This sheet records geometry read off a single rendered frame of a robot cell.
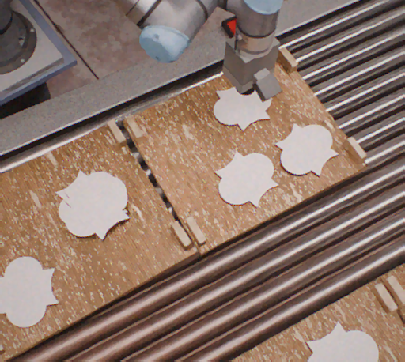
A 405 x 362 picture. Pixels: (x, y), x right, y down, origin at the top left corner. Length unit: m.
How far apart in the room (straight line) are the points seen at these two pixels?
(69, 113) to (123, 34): 1.32
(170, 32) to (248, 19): 0.15
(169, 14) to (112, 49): 1.63
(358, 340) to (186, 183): 0.45
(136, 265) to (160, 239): 0.07
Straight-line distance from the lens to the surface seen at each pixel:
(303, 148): 1.43
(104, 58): 2.72
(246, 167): 1.39
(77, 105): 1.51
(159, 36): 1.11
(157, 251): 1.32
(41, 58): 1.62
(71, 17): 2.87
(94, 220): 1.32
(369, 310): 1.33
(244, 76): 1.30
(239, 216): 1.35
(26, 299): 1.31
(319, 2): 1.71
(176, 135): 1.43
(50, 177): 1.41
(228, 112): 1.45
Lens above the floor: 2.17
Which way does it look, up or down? 63 degrees down
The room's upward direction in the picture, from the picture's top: 5 degrees clockwise
